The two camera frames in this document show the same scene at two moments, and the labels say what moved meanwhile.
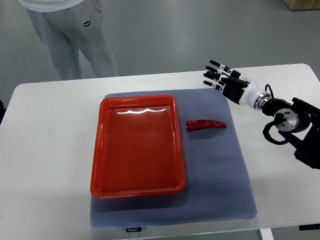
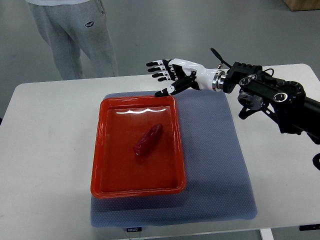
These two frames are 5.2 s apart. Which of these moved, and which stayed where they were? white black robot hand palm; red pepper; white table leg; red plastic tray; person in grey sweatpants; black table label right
Moved: red pepper; white black robot hand palm
Stayed: white table leg; red plastic tray; black table label right; person in grey sweatpants
